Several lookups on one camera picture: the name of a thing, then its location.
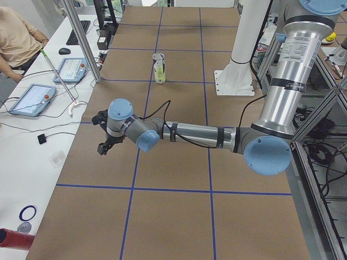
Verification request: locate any blue tape ring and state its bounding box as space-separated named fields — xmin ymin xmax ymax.
xmin=19 ymin=205 xmax=37 ymax=222

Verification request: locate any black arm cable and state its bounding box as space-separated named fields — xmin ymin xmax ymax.
xmin=138 ymin=99 xmax=226 ymax=149

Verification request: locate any red cylinder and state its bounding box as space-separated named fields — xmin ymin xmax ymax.
xmin=1 ymin=228 xmax=35 ymax=251

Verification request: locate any reacher grabber stick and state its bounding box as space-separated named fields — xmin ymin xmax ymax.
xmin=40 ymin=49 xmax=87 ymax=118

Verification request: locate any grey tape roll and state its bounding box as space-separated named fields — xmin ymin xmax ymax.
xmin=17 ymin=222 xmax=32 ymax=234

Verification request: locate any near blue teach pendant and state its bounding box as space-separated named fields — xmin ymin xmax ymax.
xmin=9 ymin=83 xmax=56 ymax=117

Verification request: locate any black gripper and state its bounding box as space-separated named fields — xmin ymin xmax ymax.
xmin=92 ymin=109 xmax=125 ymax=155

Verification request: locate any clear tennis ball tube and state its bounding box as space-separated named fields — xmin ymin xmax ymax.
xmin=152 ymin=53 xmax=165 ymax=84

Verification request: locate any aluminium frame post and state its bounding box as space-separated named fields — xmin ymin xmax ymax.
xmin=62 ymin=0 xmax=101 ymax=83

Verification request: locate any blue teach pendant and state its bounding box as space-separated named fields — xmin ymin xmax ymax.
xmin=9 ymin=83 xmax=56 ymax=117
xmin=57 ymin=57 xmax=88 ymax=84

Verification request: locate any small black square device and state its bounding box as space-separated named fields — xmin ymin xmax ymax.
xmin=37 ymin=133 xmax=47 ymax=145

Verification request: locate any black keyboard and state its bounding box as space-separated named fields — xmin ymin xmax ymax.
xmin=66 ymin=20 xmax=92 ymax=46

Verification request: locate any far blue teach pendant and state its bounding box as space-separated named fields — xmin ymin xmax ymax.
xmin=57 ymin=57 xmax=88 ymax=84

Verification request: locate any black computer mouse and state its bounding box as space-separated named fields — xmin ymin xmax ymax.
xmin=58 ymin=48 xmax=71 ymax=55

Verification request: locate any yellow tennis ball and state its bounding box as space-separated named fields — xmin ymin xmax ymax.
xmin=155 ymin=64 xmax=164 ymax=75
xmin=155 ymin=73 xmax=165 ymax=84

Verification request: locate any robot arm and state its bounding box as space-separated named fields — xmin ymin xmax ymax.
xmin=92 ymin=1 xmax=346 ymax=176

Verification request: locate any black box with label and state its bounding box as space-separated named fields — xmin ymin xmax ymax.
xmin=97 ymin=25 xmax=116 ymax=50

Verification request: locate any person in beige shirt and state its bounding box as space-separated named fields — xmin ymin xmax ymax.
xmin=1 ymin=6 xmax=49 ymax=83

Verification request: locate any black monitor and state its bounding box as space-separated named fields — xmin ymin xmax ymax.
xmin=93 ymin=0 xmax=119 ymax=33

